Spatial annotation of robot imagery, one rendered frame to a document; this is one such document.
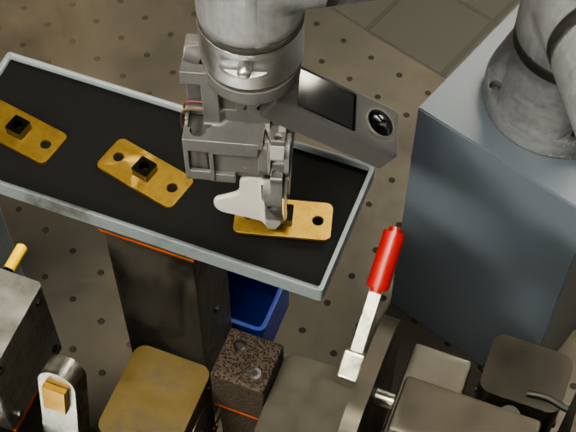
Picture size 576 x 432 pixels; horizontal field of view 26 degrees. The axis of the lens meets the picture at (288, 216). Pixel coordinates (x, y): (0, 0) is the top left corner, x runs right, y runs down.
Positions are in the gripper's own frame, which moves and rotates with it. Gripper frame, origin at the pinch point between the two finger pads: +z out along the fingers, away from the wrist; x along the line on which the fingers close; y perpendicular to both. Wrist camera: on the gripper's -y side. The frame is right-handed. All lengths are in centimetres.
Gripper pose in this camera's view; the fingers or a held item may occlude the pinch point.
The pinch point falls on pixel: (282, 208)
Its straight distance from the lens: 106.6
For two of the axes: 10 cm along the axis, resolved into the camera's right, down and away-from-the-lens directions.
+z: 0.0, 5.4, 8.4
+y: -9.9, -0.8, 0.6
